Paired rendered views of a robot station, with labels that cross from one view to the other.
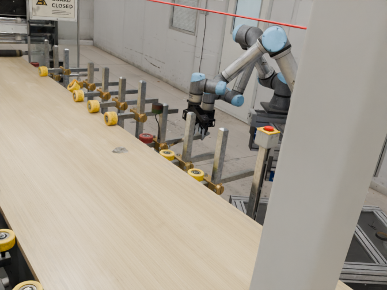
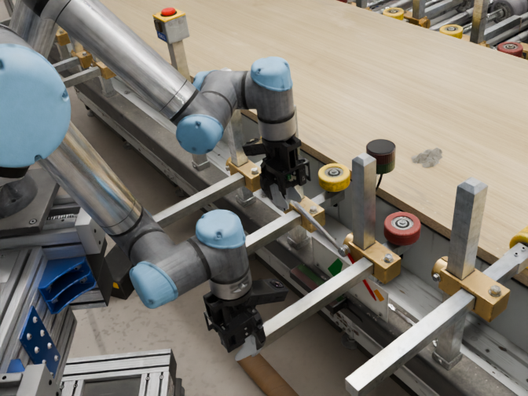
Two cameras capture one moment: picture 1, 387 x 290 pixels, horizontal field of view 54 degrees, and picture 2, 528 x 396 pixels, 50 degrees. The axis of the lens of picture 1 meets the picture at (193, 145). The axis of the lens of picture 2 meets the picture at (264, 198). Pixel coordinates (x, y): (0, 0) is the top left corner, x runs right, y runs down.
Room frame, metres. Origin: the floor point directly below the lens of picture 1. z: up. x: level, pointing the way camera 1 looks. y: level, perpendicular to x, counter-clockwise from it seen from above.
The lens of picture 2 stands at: (3.03, 0.12, 1.76)
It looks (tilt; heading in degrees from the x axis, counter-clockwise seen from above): 38 degrees down; 188
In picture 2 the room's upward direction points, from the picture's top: 8 degrees counter-clockwise
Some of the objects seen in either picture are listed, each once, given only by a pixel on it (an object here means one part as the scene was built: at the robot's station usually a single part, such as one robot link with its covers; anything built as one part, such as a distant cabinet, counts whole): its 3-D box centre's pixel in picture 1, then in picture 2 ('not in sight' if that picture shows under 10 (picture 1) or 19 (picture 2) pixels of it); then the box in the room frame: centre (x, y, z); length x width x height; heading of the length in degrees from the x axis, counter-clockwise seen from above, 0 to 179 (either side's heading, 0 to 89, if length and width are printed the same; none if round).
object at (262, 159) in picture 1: (256, 192); (188, 107); (1.50, -0.30, 0.93); 0.05 x 0.04 x 0.45; 40
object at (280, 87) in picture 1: (283, 83); not in sight; (2.57, -0.55, 1.21); 0.13 x 0.12 x 0.14; 38
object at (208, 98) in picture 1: (209, 94); (221, 246); (2.35, -0.06, 1.13); 0.09 x 0.08 x 0.11; 128
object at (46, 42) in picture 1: (46, 65); not in sight; (3.60, 1.49, 0.89); 0.03 x 0.03 x 0.48; 40
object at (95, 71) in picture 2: not in sight; (82, 77); (1.03, -0.83, 0.83); 0.43 x 0.03 x 0.04; 130
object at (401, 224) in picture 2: (145, 144); (401, 240); (2.06, 0.28, 0.85); 0.08 x 0.08 x 0.11
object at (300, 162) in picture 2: (192, 111); (283, 159); (2.05, 0.03, 1.09); 0.09 x 0.08 x 0.12; 40
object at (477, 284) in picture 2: (138, 115); (468, 286); (2.28, 0.37, 0.95); 0.13 x 0.06 x 0.05; 40
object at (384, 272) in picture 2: (158, 144); (372, 254); (2.09, 0.21, 0.85); 0.13 x 0.06 x 0.05; 40
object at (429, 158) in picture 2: (119, 148); (429, 155); (1.81, 0.38, 0.91); 0.09 x 0.07 x 0.02; 124
